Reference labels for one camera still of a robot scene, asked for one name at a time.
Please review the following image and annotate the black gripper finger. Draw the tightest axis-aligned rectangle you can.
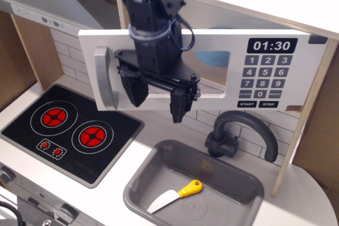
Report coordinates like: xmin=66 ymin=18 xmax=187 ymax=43
xmin=121 ymin=75 xmax=148 ymax=107
xmin=170 ymin=88 xmax=193 ymax=123

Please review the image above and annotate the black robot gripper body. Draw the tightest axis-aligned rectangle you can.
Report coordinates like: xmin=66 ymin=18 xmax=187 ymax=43
xmin=114 ymin=27 xmax=200 ymax=101

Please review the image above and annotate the white toy microwave door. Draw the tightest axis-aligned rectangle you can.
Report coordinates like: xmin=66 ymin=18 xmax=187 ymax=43
xmin=78 ymin=29 xmax=325 ymax=111

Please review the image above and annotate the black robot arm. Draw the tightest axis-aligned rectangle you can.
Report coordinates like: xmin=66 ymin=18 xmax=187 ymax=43
xmin=114 ymin=0 xmax=200 ymax=123

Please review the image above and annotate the wooden microwave cabinet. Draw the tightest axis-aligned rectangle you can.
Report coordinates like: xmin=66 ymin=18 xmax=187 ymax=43
xmin=113 ymin=0 xmax=339 ymax=198

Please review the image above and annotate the dark grey toy faucet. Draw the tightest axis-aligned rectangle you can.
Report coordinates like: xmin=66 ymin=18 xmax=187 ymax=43
xmin=205 ymin=111 xmax=278 ymax=163

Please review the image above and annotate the light blue bowl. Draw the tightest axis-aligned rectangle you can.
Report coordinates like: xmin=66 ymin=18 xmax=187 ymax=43
xmin=194 ymin=32 xmax=230 ymax=67

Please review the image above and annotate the grey toy sink basin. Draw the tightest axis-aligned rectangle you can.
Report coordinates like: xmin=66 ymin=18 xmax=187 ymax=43
xmin=123 ymin=140 xmax=264 ymax=225

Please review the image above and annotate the black toy stovetop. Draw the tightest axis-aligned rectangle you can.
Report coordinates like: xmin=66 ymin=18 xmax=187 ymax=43
xmin=1 ymin=85 xmax=144 ymax=188

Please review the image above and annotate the grey range hood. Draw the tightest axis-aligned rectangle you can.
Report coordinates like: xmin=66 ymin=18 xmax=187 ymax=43
xmin=1 ymin=0 xmax=121 ymax=37

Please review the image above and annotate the grey oven control panel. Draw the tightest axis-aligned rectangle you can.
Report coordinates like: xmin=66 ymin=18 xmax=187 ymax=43
xmin=1 ymin=164 xmax=101 ymax=225

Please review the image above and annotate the yellow handled toy knife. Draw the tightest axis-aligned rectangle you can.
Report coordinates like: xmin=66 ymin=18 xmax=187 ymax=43
xmin=146 ymin=179 xmax=203 ymax=214

